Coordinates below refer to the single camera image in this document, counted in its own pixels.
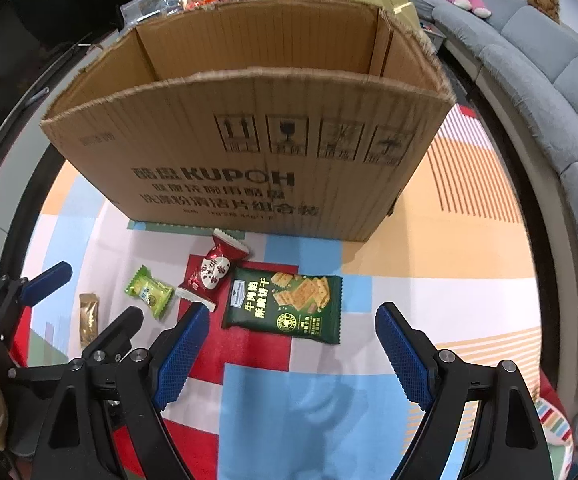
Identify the colourful patchwork mat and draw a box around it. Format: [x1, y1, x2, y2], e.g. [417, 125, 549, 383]
[11, 105, 545, 480]

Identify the brown plush toy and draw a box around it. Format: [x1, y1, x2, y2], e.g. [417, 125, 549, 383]
[525, 0, 561, 24]

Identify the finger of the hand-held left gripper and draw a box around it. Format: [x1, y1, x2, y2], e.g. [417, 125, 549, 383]
[0, 261, 73, 323]
[6, 306, 145, 381]

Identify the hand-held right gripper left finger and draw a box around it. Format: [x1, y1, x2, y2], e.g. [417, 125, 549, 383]
[31, 302, 211, 480]

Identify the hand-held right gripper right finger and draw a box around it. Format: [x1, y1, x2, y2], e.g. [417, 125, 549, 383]
[375, 302, 552, 480]

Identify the dark green cracker packet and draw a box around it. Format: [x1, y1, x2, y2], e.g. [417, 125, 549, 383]
[221, 266, 344, 346]

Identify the brown cardboard box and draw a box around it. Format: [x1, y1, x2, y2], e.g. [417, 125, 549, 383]
[40, 0, 457, 243]

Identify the black television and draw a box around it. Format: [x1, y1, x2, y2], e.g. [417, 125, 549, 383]
[0, 0, 134, 126]

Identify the light green candy packet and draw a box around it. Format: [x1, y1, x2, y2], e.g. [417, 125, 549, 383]
[126, 265, 175, 320]

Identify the red and white candy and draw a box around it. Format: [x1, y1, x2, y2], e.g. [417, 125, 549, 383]
[176, 229, 250, 313]

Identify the grey sofa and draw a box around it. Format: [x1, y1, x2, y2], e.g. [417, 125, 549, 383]
[384, 0, 578, 417]

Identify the small brown snack packet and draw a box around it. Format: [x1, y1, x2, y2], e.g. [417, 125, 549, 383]
[79, 292, 100, 350]

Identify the striped colourful cloth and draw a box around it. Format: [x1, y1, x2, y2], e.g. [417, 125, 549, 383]
[534, 390, 578, 462]

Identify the grey television cabinet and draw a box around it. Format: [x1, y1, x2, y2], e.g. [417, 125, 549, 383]
[0, 45, 100, 241]

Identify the clear plastic bag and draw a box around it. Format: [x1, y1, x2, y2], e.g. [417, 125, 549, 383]
[120, 0, 180, 27]

